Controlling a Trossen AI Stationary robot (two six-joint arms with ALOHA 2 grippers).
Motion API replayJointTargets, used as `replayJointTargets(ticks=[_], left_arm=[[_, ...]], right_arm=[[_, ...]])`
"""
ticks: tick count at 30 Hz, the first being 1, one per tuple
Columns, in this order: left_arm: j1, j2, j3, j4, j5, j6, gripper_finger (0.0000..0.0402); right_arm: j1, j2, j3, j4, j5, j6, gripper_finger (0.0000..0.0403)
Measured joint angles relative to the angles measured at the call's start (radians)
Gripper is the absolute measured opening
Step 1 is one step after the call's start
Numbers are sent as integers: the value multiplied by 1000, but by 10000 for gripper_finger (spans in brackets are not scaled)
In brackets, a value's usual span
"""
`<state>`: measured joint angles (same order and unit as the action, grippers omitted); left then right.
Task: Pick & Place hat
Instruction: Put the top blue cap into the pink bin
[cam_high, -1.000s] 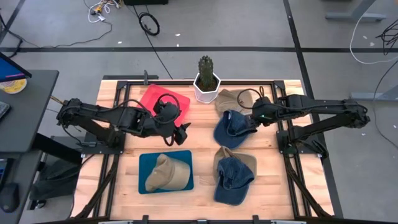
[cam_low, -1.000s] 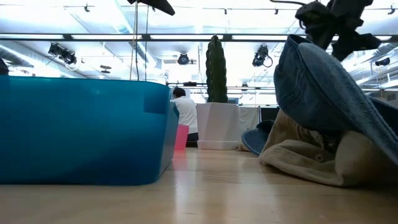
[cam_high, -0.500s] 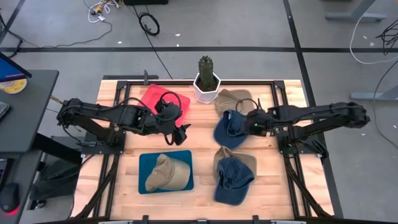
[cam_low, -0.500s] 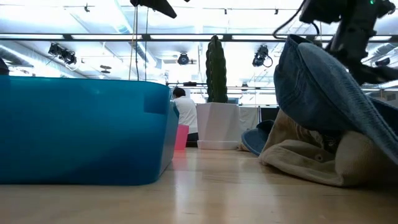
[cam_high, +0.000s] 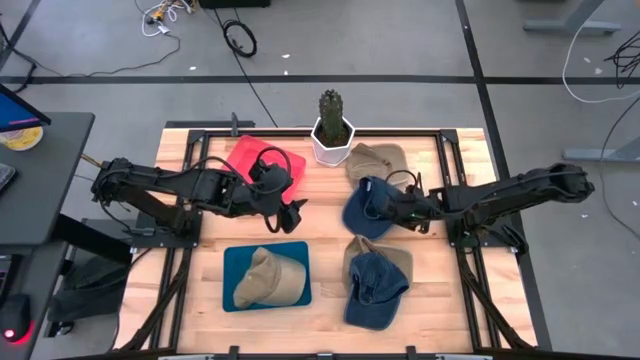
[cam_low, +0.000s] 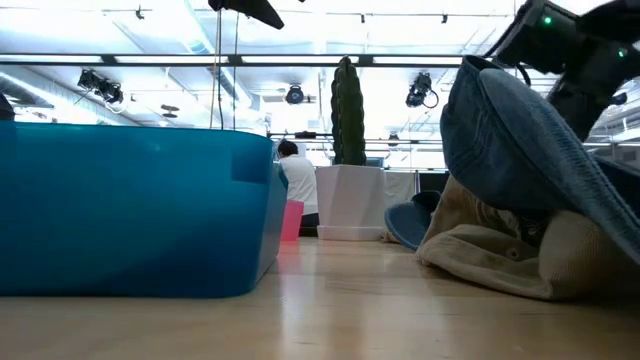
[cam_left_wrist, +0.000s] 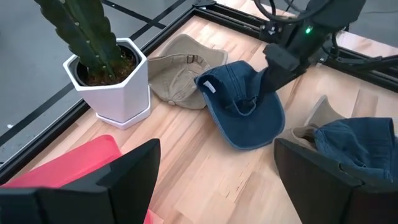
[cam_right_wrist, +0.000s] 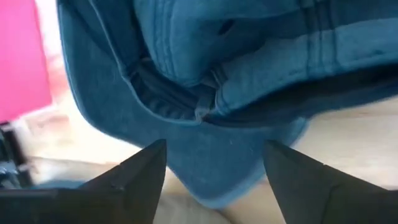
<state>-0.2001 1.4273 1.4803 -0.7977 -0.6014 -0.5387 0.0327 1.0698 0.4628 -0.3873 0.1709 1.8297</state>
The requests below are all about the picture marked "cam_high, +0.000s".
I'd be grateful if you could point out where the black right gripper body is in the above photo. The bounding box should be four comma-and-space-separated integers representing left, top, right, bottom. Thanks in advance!
399, 187, 446, 227

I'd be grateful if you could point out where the black computer mouse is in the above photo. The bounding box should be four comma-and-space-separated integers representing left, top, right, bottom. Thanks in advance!
0, 293, 35, 346

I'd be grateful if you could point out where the black desk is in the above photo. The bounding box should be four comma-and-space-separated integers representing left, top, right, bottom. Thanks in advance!
0, 112, 96, 360

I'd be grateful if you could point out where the white floor cable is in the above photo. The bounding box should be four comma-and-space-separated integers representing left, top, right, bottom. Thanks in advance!
562, 19, 640, 105

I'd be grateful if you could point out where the thin black floor cable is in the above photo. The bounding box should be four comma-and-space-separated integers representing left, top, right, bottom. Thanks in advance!
0, 19, 182, 94

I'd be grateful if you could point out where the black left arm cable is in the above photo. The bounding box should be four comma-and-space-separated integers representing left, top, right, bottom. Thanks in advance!
199, 145, 294, 196

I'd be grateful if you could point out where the white plant pot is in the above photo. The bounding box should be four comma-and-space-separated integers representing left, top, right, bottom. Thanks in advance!
310, 116, 356, 168

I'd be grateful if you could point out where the white cable bundle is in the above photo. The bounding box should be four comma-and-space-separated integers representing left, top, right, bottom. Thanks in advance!
139, 0, 195, 39

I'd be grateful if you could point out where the black box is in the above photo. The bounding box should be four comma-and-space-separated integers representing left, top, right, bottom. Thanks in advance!
198, 0, 272, 10

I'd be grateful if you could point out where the black aluminium table frame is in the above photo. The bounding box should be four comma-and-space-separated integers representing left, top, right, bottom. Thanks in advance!
113, 119, 554, 360

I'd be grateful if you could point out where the beige baseball cap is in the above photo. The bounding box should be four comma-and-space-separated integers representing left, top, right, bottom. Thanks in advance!
345, 142, 410, 189
341, 234, 415, 296
232, 246, 308, 309

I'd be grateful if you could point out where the computer monitor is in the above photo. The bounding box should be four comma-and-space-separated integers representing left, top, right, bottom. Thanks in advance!
0, 82, 53, 134

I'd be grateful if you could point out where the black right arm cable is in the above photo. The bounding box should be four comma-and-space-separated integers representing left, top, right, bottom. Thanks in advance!
384, 168, 421, 191

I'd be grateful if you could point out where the black keyboard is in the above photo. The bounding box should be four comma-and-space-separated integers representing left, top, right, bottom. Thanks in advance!
0, 162, 18, 195

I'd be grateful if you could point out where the curved black floor cable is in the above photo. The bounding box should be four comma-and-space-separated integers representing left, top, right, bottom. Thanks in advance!
598, 94, 640, 229

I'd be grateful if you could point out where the yellow round disc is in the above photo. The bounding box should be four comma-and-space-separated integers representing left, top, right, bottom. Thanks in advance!
0, 125, 45, 153

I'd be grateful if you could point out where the grey desk foot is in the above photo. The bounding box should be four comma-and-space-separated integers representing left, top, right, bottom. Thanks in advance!
562, 135, 640, 165
522, 0, 624, 37

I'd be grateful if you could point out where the black cable tangle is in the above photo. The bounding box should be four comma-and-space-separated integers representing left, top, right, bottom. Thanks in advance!
603, 29, 640, 90

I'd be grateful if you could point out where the yellow wire bundle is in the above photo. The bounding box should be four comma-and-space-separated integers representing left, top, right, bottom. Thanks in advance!
79, 152, 109, 171

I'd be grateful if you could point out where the long black floor cable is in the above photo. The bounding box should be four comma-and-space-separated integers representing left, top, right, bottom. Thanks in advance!
212, 7, 280, 129

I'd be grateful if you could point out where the blue plastic bin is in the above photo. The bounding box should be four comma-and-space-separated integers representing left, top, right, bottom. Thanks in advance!
222, 240, 313, 313

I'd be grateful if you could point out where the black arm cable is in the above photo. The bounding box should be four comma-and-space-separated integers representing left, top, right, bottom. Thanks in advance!
384, 168, 421, 191
199, 145, 294, 196

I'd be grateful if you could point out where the red plastic bin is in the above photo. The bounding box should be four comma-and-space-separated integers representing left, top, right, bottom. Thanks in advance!
226, 134, 308, 205

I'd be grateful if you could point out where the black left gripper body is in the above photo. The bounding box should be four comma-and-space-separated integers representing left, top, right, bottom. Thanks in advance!
234, 185, 295, 218

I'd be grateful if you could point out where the black coiled cable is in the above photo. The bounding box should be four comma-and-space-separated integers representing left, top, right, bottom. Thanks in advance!
222, 18, 259, 59

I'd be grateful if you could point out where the blue denim baseball cap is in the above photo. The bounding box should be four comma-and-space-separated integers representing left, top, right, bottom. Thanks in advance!
343, 251, 410, 332
341, 175, 409, 241

